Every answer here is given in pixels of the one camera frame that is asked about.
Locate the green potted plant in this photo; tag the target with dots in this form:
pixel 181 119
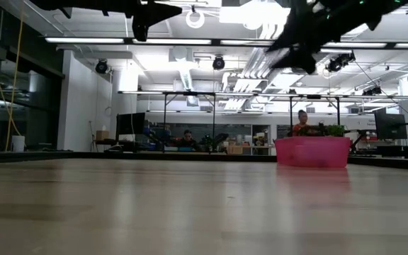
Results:
pixel 335 130

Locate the pink plastic bin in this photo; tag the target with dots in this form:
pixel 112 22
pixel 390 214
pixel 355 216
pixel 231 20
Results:
pixel 312 152

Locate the black background workstation frame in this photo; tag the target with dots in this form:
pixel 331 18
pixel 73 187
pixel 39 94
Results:
pixel 190 93
pixel 291 117

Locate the black computer monitor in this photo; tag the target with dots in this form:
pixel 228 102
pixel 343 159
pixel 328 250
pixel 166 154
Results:
pixel 390 125
pixel 130 123

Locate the long ceiling light bar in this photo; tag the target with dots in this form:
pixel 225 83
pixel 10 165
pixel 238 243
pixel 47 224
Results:
pixel 172 41

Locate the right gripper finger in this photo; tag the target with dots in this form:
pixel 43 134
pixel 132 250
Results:
pixel 303 60
pixel 292 37

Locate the black ceiling camera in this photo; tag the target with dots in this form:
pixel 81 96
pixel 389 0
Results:
pixel 338 62
pixel 372 91
pixel 101 66
pixel 218 63

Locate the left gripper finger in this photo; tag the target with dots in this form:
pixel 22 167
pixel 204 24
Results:
pixel 151 14

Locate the cardboard box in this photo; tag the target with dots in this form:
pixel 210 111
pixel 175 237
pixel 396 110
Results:
pixel 102 135

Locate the person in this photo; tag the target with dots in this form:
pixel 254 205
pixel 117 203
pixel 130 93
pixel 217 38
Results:
pixel 188 140
pixel 301 124

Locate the white cylindrical container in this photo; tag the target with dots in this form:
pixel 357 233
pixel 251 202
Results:
pixel 18 143

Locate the black aluminium table frame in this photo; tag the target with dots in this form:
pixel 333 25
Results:
pixel 190 156

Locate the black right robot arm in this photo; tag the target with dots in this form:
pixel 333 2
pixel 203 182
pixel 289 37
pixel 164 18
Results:
pixel 367 8

